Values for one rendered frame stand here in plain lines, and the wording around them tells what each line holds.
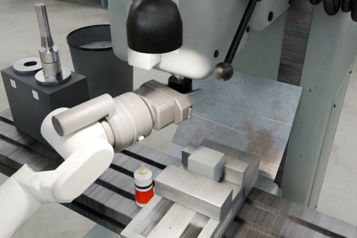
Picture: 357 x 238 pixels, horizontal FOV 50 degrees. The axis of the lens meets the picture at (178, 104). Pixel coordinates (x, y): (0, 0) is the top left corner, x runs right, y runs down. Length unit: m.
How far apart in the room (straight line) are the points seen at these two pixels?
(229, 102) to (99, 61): 1.62
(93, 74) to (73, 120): 2.10
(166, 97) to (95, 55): 1.94
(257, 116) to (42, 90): 0.57
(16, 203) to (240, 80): 0.71
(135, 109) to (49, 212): 1.71
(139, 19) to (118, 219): 0.55
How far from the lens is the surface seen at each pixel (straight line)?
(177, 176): 0.80
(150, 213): 0.78
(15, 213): 0.62
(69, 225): 2.21
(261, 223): 0.88
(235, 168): 0.83
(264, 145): 1.08
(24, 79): 1.07
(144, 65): 0.60
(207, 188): 0.78
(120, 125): 0.63
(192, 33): 0.58
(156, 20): 0.46
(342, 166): 2.69
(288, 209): 0.92
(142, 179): 0.84
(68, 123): 0.58
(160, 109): 0.67
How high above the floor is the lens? 1.60
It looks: 31 degrees down
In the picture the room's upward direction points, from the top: straight up
